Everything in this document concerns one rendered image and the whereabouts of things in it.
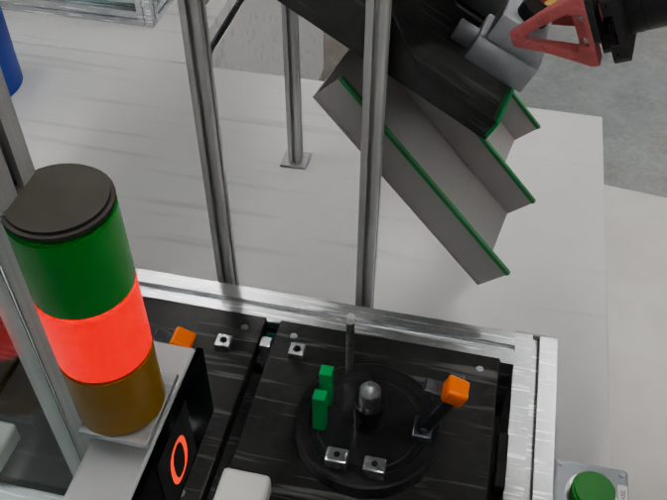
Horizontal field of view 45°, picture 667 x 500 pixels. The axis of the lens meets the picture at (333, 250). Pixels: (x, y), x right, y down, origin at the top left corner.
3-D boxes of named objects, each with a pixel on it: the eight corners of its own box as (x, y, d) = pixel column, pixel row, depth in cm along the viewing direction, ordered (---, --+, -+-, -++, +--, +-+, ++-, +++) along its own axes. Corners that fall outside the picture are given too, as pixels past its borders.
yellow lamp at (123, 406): (178, 372, 48) (166, 318, 44) (146, 444, 44) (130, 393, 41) (99, 357, 48) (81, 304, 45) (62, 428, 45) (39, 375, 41)
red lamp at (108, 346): (166, 317, 44) (152, 255, 41) (130, 392, 41) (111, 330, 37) (80, 303, 45) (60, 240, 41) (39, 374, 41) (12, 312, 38)
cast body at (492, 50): (528, 69, 79) (572, 15, 73) (520, 93, 76) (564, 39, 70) (456, 24, 78) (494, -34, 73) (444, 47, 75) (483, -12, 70)
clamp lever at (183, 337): (179, 372, 80) (198, 332, 74) (172, 389, 78) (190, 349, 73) (145, 358, 79) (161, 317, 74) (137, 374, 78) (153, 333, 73)
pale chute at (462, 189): (505, 212, 98) (536, 199, 95) (477, 286, 89) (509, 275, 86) (358, 35, 89) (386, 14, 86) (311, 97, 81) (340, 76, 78)
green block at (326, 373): (333, 397, 79) (333, 366, 75) (331, 407, 78) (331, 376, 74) (322, 394, 79) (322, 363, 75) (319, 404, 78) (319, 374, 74)
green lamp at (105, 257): (151, 254, 40) (134, 180, 37) (111, 329, 37) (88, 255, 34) (60, 238, 41) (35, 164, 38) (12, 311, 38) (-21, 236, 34)
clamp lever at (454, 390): (434, 421, 76) (470, 381, 71) (431, 438, 75) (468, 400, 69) (399, 406, 76) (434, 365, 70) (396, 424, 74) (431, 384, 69)
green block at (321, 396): (328, 421, 77) (328, 390, 73) (325, 431, 76) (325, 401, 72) (315, 418, 77) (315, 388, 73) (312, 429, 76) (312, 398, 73)
